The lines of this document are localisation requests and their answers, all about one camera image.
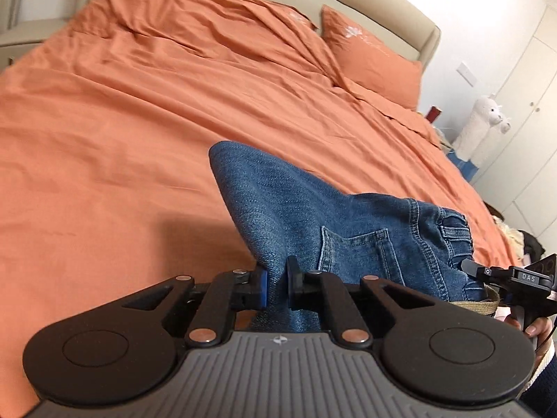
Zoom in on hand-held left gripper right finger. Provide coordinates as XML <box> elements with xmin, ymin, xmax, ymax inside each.
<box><xmin>285</xmin><ymin>255</ymin><xmax>436</xmax><ymax>345</ymax></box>

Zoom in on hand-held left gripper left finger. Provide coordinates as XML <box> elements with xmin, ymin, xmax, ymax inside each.
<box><xmin>122</xmin><ymin>265</ymin><xmax>268</xmax><ymax>345</ymax></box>

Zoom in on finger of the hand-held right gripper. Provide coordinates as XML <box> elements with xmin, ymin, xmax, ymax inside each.
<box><xmin>461</xmin><ymin>258</ymin><xmax>514</xmax><ymax>285</ymax></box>

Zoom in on blue denim pants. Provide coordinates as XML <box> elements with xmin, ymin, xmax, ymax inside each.
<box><xmin>209</xmin><ymin>140</ymin><xmax>488</xmax><ymax>334</ymax></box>

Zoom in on person's right forearm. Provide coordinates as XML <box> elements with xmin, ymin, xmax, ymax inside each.
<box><xmin>520</xmin><ymin>342</ymin><xmax>557</xmax><ymax>418</ymax></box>

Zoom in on person's right hand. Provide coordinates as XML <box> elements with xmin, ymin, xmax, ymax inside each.
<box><xmin>505</xmin><ymin>313</ymin><xmax>555</xmax><ymax>346</ymax></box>

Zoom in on dark cloth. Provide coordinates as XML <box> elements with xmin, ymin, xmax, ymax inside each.
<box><xmin>518</xmin><ymin>229</ymin><xmax>547</xmax><ymax>262</ymax></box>

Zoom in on beige webbing belt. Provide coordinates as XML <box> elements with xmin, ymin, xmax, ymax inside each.
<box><xmin>450</xmin><ymin>285</ymin><xmax>501</xmax><ymax>316</ymax></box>

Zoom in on beige fluffy cloth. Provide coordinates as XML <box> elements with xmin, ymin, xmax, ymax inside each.
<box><xmin>492</xmin><ymin>215</ymin><xmax>527</xmax><ymax>253</ymax></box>

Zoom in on small white alpaca plush toy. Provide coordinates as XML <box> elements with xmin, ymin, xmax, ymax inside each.
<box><xmin>472</xmin><ymin>119</ymin><xmax>513</xmax><ymax>167</ymax></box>

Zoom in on white wardrobe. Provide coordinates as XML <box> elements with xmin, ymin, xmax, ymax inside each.
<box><xmin>472</xmin><ymin>4</ymin><xmax>557</xmax><ymax>245</ymax></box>

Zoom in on orange duvet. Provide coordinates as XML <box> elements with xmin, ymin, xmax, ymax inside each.
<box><xmin>0</xmin><ymin>0</ymin><xmax>523</xmax><ymax>345</ymax></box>

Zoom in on orange pillow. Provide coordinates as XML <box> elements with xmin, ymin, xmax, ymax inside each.
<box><xmin>320</xmin><ymin>4</ymin><xmax>424</xmax><ymax>111</ymax></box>

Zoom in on beige upholstered headboard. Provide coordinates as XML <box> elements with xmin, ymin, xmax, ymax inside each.
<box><xmin>65</xmin><ymin>0</ymin><xmax>441</xmax><ymax>68</ymax></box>

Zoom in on beige nightstand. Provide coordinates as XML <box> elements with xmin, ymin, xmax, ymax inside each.
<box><xmin>0</xmin><ymin>17</ymin><xmax>74</xmax><ymax>68</ymax></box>

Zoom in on beige curtain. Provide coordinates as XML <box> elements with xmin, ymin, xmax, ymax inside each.
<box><xmin>0</xmin><ymin>0</ymin><xmax>27</xmax><ymax>29</ymax></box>

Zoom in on white wall switch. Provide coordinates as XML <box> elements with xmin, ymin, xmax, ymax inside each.
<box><xmin>456</xmin><ymin>62</ymin><xmax>479</xmax><ymax>87</ymax></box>

